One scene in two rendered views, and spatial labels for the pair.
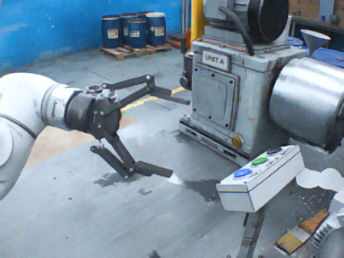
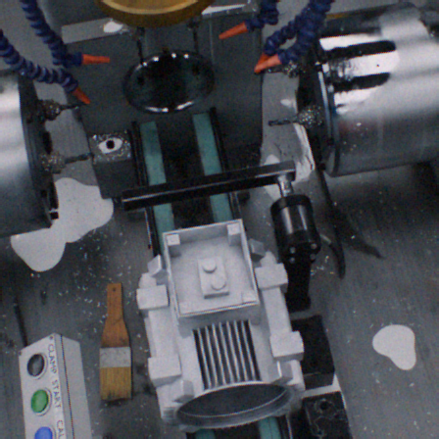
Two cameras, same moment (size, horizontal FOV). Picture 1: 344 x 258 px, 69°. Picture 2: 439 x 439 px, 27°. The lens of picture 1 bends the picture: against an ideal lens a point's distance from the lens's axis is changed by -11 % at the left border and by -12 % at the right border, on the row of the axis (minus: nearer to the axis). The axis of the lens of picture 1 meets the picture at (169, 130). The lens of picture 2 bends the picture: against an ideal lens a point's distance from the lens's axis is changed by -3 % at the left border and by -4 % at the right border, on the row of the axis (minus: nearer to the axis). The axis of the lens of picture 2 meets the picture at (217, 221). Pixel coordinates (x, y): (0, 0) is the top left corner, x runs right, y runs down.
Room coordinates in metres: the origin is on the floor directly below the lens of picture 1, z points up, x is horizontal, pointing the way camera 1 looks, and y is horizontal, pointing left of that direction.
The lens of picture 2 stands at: (-0.05, 0.06, 2.18)
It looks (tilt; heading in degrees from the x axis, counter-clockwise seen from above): 59 degrees down; 304
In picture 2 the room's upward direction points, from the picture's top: 5 degrees counter-clockwise
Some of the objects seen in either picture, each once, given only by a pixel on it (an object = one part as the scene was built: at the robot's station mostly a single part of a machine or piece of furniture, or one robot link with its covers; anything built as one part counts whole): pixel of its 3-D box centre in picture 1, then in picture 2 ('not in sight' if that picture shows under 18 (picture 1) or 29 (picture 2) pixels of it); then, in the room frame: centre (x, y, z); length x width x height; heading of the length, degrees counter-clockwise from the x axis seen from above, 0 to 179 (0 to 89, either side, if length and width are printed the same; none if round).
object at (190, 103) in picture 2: not in sight; (169, 84); (0.53, -0.70, 1.02); 0.15 x 0.02 x 0.15; 40
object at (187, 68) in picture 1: (193, 64); not in sight; (0.97, -0.08, 1.07); 0.08 x 0.07 x 0.20; 130
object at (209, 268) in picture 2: not in sight; (212, 280); (0.27, -0.39, 1.11); 0.12 x 0.11 x 0.07; 130
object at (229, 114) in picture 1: (240, 90); not in sight; (0.93, -0.25, 0.99); 0.35 x 0.31 x 0.37; 40
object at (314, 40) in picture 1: (313, 47); not in sight; (2.02, -1.12, 0.93); 0.25 x 0.24 x 0.25; 131
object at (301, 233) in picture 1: (305, 228); (115, 340); (0.44, -0.36, 0.80); 0.21 x 0.05 x 0.01; 122
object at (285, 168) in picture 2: not in sight; (209, 186); (0.38, -0.56, 1.01); 0.26 x 0.04 x 0.03; 40
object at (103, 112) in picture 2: not in sight; (166, 72); (0.57, -0.75, 0.97); 0.30 x 0.11 x 0.34; 40
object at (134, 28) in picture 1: (134, 32); not in sight; (5.52, 0.68, 0.37); 1.20 x 0.80 x 0.74; 126
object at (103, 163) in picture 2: not in sight; (115, 163); (0.60, -0.61, 0.86); 0.07 x 0.06 x 0.12; 40
